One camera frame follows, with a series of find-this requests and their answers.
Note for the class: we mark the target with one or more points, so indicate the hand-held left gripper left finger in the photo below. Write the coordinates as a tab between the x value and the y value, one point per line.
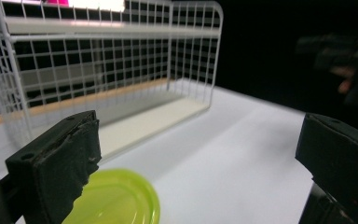
56	168

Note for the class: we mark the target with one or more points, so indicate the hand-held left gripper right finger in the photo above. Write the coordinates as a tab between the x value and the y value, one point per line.
338	158

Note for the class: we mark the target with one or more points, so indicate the green plastic plate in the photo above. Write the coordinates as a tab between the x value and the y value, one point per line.
118	199

